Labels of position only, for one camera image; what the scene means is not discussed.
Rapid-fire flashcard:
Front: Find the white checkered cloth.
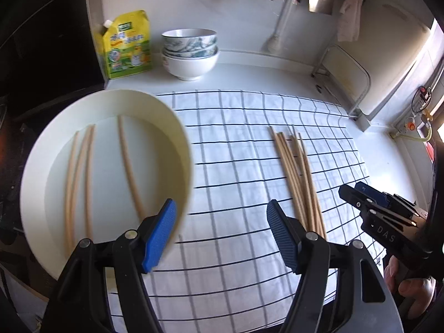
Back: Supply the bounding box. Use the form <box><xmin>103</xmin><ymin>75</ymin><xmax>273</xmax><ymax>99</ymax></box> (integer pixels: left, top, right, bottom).
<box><xmin>145</xmin><ymin>90</ymin><xmax>384</xmax><ymax>332</ymax></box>

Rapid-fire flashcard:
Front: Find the cream round tray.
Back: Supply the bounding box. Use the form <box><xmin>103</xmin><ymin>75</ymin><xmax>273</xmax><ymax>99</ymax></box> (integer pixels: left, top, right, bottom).
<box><xmin>20</xmin><ymin>89</ymin><xmax>193</xmax><ymax>278</ymax></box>

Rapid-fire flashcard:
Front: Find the blue patterned top bowl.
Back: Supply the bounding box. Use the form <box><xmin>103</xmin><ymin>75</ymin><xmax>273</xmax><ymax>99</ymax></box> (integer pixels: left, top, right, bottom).
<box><xmin>162</xmin><ymin>28</ymin><xmax>217</xmax><ymax>53</ymax></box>

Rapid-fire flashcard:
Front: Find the metal rack with board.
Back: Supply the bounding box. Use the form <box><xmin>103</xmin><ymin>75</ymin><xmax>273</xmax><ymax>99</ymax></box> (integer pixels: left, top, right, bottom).
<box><xmin>311</xmin><ymin>44</ymin><xmax>372</xmax><ymax>117</ymax></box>

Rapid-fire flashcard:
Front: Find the blue patterned bowl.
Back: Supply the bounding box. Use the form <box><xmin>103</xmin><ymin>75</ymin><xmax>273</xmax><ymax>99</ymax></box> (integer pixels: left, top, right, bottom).
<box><xmin>163</xmin><ymin>44</ymin><xmax>218</xmax><ymax>59</ymax></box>
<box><xmin>162</xmin><ymin>28</ymin><xmax>217</xmax><ymax>53</ymax></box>

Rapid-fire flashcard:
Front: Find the yellow seasoning pouch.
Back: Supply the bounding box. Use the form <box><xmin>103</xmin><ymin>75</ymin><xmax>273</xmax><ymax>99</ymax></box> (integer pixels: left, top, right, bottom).
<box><xmin>94</xmin><ymin>10</ymin><xmax>152</xmax><ymax>79</ymax></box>

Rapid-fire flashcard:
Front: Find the white wall pipe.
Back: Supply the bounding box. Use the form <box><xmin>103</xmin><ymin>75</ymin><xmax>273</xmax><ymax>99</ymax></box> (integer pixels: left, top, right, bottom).
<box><xmin>266</xmin><ymin>0</ymin><xmax>293</xmax><ymax>54</ymax></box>

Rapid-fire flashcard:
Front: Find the person's right hand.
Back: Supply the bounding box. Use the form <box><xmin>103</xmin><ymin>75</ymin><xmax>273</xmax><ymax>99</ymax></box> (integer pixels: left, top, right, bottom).
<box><xmin>384</xmin><ymin>256</ymin><xmax>436</xmax><ymax>319</ymax></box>

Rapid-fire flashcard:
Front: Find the white bottom bowl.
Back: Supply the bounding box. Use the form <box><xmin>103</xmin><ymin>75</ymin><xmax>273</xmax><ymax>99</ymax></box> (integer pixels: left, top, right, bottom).
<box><xmin>162</xmin><ymin>49</ymin><xmax>220</xmax><ymax>81</ymax></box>

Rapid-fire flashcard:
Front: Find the blue patterned middle bowl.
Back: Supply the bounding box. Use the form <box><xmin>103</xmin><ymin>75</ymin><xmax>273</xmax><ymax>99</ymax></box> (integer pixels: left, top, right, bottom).
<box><xmin>163</xmin><ymin>44</ymin><xmax>218</xmax><ymax>59</ymax></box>

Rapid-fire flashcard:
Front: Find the white hanging cloth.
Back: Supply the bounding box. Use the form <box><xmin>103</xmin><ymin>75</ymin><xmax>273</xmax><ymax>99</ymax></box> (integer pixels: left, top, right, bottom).
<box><xmin>337</xmin><ymin>0</ymin><xmax>364</xmax><ymax>42</ymax></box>

